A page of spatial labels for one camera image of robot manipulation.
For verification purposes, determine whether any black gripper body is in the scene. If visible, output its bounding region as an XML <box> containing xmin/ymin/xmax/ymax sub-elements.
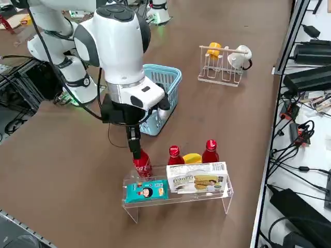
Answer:
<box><xmin>100</xmin><ymin>93</ymin><xmax>150</xmax><ymax>127</ymax></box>

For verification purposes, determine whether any red drink bottle white script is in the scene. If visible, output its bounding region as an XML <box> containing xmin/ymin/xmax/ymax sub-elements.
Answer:
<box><xmin>132</xmin><ymin>147</ymin><xmax>153</xmax><ymax>181</ymax></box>

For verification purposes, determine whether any yellow plastic fruit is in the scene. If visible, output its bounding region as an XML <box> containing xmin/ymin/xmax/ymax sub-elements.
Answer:
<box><xmin>182</xmin><ymin>152</ymin><xmax>203</xmax><ymax>165</ymax></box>

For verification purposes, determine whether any blue plastic basket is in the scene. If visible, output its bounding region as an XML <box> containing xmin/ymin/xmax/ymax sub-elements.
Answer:
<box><xmin>139</xmin><ymin>64</ymin><xmax>183</xmax><ymax>137</ymax></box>

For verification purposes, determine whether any clear acrylic rack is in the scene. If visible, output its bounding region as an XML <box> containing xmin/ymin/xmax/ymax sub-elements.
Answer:
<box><xmin>121</xmin><ymin>161</ymin><xmax>235</xmax><ymax>224</ymax></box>

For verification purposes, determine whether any teal snack packet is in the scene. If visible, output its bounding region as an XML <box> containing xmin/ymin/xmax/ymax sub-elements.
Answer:
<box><xmin>125</xmin><ymin>179</ymin><xmax>169</xmax><ymax>204</ymax></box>

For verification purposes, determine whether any white cracker box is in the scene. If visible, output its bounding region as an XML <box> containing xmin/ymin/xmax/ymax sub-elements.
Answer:
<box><xmin>165</xmin><ymin>162</ymin><xmax>230</xmax><ymax>194</ymax></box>

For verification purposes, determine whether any yellow cup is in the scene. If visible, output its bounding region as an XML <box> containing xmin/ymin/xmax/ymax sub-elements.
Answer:
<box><xmin>206</xmin><ymin>42</ymin><xmax>222</xmax><ymax>60</ymax></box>

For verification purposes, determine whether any red metal stand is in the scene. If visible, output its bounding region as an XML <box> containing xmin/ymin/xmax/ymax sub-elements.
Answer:
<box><xmin>0</xmin><ymin>14</ymin><xmax>16</xmax><ymax>35</ymax></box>

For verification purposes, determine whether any orange black electronic module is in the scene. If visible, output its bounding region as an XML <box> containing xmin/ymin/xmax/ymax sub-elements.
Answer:
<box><xmin>280</xmin><ymin>101</ymin><xmax>301</xmax><ymax>121</ymax></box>

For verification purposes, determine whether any grey black electronic module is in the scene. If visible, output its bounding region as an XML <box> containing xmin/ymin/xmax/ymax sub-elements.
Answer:
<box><xmin>289</xmin><ymin>122</ymin><xmax>311</xmax><ymax>147</ymax></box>

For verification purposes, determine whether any large black power supply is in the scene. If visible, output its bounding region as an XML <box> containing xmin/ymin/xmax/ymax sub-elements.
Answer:
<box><xmin>269</xmin><ymin>188</ymin><xmax>331</xmax><ymax>248</ymax></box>

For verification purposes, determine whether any black power supply brick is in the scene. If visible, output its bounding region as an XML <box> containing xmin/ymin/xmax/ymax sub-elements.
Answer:
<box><xmin>293</xmin><ymin>42</ymin><xmax>331</xmax><ymax>66</ymax></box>
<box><xmin>282</xmin><ymin>64</ymin><xmax>331</xmax><ymax>94</ymax></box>

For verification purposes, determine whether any small black power adapter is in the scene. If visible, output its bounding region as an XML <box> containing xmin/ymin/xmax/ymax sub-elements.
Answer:
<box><xmin>302</xmin><ymin>24</ymin><xmax>321</xmax><ymax>38</ymax></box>

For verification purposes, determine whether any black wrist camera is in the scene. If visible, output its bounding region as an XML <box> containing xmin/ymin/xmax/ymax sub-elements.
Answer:
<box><xmin>152</xmin><ymin>82</ymin><xmax>172</xmax><ymax>122</ymax></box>

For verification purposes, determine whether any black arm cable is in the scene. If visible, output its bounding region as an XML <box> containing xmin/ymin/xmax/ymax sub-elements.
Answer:
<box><xmin>25</xmin><ymin>0</ymin><xmax>131</xmax><ymax>149</ymax></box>

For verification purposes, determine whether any white wire cup rack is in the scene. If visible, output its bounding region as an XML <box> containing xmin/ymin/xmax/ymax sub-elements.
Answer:
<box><xmin>198</xmin><ymin>45</ymin><xmax>253</xmax><ymax>88</ymax></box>

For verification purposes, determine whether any white cup black handle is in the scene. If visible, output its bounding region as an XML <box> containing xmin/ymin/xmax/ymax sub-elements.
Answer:
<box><xmin>227</xmin><ymin>44</ymin><xmax>253</xmax><ymax>71</ymax></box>

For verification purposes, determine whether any grey aluminium rail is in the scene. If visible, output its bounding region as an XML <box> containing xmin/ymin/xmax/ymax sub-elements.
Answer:
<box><xmin>0</xmin><ymin>208</ymin><xmax>56</xmax><ymax>248</ymax></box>

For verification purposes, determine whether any aluminium profile rail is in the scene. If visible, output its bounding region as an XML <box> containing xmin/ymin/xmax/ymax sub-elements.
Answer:
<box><xmin>272</xmin><ymin>0</ymin><xmax>311</xmax><ymax>76</ymax></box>

